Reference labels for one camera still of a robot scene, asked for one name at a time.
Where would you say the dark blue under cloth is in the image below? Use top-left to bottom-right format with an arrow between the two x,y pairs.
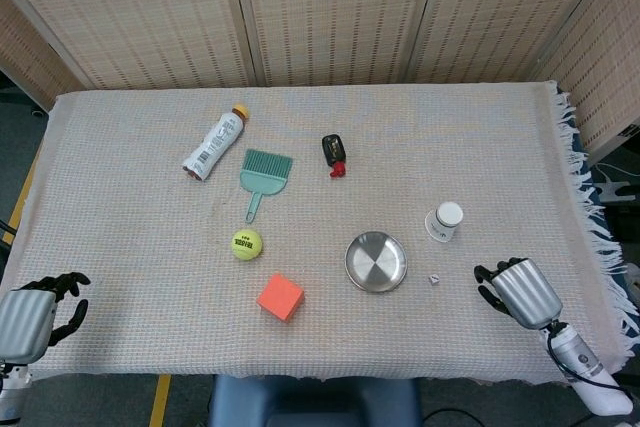
553,90 -> 640,348

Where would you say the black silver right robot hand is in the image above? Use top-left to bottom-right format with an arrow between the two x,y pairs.
473,256 -> 565,331

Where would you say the yellow tennis ball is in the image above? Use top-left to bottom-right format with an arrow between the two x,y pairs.
230,228 -> 264,262

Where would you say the round metal dish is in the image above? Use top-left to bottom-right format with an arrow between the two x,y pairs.
344,230 -> 409,294

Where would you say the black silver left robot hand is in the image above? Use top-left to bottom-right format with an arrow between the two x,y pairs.
0,271 -> 92,364

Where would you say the woven bamboo folding screen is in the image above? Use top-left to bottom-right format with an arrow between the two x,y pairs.
0,0 -> 640,161

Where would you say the white paper cup blue stripe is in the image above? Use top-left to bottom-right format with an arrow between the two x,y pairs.
424,201 -> 464,244

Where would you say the blue robot base seat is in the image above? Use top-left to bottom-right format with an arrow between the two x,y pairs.
207,374 -> 424,427

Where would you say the beige waffle weave tablecloth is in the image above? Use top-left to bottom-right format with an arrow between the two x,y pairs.
0,79 -> 640,389

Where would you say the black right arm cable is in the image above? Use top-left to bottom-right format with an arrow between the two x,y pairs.
546,325 -> 622,392

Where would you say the teal plastic hand brush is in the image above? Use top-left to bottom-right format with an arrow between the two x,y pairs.
239,148 -> 294,225

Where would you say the white labelled bottle orange cap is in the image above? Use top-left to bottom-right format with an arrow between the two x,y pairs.
181,103 -> 251,182

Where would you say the white metal bracket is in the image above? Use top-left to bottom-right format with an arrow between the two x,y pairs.
596,166 -> 634,204

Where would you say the orange foam cube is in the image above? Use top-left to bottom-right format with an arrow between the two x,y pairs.
255,273 -> 306,323

